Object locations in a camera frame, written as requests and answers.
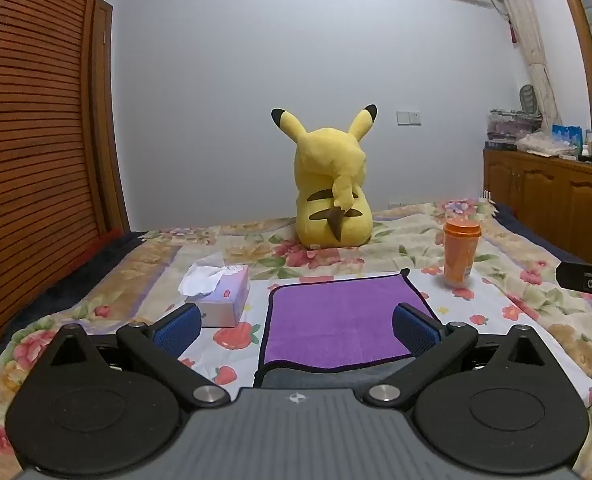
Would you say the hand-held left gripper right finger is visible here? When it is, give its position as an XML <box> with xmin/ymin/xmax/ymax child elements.
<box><xmin>368</xmin><ymin>303</ymin><xmax>552</xmax><ymax>406</ymax></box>

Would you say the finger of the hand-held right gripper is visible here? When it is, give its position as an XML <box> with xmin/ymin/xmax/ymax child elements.
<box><xmin>556</xmin><ymin>259</ymin><xmax>592</xmax><ymax>318</ymax></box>

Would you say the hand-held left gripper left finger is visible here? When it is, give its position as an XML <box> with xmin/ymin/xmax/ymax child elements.
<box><xmin>41</xmin><ymin>304</ymin><xmax>229</xmax><ymax>407</ymax></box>

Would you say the purple towel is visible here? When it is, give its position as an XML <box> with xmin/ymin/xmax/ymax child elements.
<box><xmin>253</xmin><ymin>268</ymin><xmax>447</xmax><ymax>388</ymax></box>

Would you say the tissue box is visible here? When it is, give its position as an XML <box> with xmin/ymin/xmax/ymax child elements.
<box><xmin>177</xmin><ymin>264</ymin><xmax>251</xmax><ymax>328</ymax></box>

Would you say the floral bed sheet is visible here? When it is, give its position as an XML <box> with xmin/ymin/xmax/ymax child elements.
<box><xmin>0</xmin><ymin>200</ymin><xmax>592</xmax><ymax>480</ymax></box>

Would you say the wooden cabinet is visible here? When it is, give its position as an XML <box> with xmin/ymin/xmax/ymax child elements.
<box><xmin>482</xmin><ymin>147</ymin><xmax>592</xmax><ymax>261</ymax></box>

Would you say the orange cup with lid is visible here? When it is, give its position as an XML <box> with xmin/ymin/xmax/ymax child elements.
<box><xmin>442</xmin><ymin>217</ymin><xmax>482</xmax><ymax>288</ymax></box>

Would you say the grey towel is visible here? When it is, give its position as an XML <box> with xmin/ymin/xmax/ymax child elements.
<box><xmin>263</xmin><ymin>357</ymin><xmax>417</xmax><ymax>391</ymax></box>

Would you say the white plastic bag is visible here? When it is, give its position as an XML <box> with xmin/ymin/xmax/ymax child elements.
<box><xmin>516</xmin><ymin>131</ymin><xmax>577</xmax><ymax>157</ymax></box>

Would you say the blue box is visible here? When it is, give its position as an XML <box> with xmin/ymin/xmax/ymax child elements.
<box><xmin>552</xmin><ymin>124</ymin><xmax>583</xmax><ymax>148</ymax></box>

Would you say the stack of storage boxes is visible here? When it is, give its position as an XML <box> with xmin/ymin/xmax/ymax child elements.
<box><xmin>486</xmin><ymin>108</ymin><xmax>543</xmax><ymax>150</ymax></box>

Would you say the yellow plush toy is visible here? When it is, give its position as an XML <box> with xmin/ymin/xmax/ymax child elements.
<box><xmin>270</xmin><ymin>104</ymin><xmax>378</xmax><ymax>249</ymax></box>

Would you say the cream curtain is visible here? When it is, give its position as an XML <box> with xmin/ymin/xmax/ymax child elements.
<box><xmin>483</xmin><ymin>0</ymin><xmax>557</xmax><ymax>133</ymax></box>

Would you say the wooden slatted wardrobe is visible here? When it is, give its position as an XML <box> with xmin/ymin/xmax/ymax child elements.
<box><xmin>0</xmin><ymin>0</ymin><xmax>132</xmax><ymax>376</ymax></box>

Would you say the wooden window frame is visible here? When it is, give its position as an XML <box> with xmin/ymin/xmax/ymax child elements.
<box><xmin>551</xmin><ymin>0</ymin><xmax>592</xmax><ymax>131</ymax></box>

